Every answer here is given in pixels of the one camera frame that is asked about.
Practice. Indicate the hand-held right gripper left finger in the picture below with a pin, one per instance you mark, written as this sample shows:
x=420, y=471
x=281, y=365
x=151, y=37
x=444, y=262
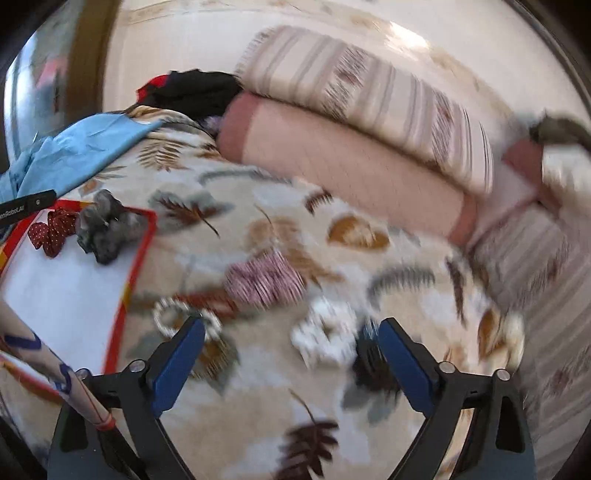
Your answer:
x=178, y=364

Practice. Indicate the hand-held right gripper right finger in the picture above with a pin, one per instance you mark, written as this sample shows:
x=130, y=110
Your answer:
x=406, y=364

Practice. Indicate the white tray with red border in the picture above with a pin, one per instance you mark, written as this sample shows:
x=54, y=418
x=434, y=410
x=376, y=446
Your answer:
x=60, y=286

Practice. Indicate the white printed scrunchie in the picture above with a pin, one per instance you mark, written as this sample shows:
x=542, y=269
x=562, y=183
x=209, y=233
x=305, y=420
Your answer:
x=318, y=344

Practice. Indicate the pink striped scrunchie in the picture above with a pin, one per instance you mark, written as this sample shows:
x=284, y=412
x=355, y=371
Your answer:
x=263, y=279

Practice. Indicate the red dotted scrunchie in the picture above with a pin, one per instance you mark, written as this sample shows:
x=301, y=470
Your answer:
x=53, y=230

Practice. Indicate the light blue cloth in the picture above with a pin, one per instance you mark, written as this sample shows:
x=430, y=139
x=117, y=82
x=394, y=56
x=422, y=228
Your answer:
x=83, y=145

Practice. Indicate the grey scrunchie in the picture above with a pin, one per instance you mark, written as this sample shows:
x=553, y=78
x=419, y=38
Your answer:
x=108, y=230

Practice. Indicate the beige cloth with blue print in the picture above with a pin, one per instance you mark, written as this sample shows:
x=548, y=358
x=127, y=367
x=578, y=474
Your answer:
x=41, y=350

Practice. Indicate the striped beige mattress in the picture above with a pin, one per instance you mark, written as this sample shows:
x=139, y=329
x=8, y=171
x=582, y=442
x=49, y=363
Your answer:
x=545, y=286

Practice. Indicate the red cloth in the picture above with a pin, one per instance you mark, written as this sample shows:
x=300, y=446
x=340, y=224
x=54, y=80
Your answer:
x=150, y=87

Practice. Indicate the purple cloth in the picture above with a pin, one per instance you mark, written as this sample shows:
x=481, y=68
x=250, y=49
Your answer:
x=213, y=122

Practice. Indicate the black cloth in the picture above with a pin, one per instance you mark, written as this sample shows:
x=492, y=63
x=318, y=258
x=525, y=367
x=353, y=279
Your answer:
x=198, y=92

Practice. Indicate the pink bolster cushion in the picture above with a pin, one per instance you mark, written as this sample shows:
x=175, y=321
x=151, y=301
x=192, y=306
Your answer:
x=332, y=157

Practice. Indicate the white floral cloth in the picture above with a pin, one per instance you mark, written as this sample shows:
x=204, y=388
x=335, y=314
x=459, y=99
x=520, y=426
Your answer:
x=570, y=170

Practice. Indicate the striped beige cushion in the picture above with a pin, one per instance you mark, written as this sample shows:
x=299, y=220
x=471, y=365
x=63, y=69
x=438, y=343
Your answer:
x=360, y=97

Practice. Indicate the olive grey cloth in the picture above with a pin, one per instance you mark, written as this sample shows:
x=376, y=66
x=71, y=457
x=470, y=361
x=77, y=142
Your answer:
x=558, y=129

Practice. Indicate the wall mirror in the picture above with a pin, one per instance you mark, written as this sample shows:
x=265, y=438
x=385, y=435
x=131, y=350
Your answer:
x=41, y=69

